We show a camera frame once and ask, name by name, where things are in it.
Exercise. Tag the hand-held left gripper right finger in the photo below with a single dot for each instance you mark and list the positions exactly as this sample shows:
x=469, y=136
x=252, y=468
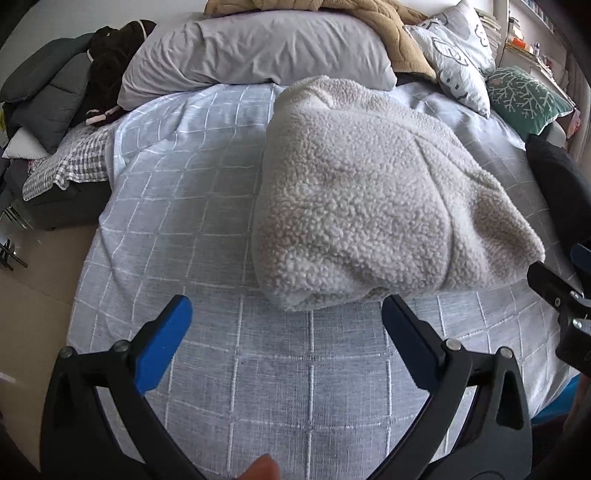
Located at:
x=411, y=341

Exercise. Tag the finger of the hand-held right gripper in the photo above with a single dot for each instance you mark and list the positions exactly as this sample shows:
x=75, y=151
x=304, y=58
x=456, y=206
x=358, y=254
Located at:
x=549, y=284
x=582, y=261

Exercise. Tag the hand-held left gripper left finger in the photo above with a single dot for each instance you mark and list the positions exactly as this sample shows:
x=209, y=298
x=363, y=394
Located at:
x=161, y=341

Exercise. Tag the cream fleece jacket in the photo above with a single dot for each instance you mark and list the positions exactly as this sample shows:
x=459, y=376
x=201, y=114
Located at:
x=369, y=198

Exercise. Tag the person's left hand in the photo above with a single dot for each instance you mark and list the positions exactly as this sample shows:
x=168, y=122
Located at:
x=262, y=468

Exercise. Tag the blue bag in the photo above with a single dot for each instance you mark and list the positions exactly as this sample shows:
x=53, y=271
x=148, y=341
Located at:
x=561, y=401

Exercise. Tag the black cushion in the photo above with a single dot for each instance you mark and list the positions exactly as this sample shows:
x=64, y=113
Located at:
x=558, y=180

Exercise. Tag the light blue checked duvet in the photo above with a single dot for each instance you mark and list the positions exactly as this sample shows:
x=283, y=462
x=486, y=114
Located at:
x=184, y=207

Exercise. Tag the dark grey ottoman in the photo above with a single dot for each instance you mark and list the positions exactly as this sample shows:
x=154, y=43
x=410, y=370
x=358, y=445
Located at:
x=69, y=207

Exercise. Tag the green coral print pillow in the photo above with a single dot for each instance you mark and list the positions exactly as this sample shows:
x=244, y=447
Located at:
x=526, y=99

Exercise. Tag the black metal stand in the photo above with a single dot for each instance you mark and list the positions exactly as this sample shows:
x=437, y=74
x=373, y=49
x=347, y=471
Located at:
x=9, y=254

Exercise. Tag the grey gingham cloth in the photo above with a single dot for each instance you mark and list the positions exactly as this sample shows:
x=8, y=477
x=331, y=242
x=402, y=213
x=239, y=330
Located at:
x=74, y=159

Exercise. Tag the white bookshelf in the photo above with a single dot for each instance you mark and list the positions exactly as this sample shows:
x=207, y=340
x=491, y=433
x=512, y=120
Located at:
x=521, y=37

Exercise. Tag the white patterned pillow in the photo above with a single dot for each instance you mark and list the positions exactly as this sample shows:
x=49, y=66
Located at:
x=455, y=55

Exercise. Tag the grey puffer jacket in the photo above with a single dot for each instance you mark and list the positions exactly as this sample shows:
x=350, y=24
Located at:
x=46, y=87

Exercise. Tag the dark brown plush toy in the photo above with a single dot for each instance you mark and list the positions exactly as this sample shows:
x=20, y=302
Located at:
x=111, y=64

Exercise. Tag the tan fleece blanket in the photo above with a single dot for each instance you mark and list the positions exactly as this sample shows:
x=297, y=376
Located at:
x=392, y=37

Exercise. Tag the grey pillow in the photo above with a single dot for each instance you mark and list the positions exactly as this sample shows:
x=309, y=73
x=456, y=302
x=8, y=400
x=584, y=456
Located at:
x=258, y=55

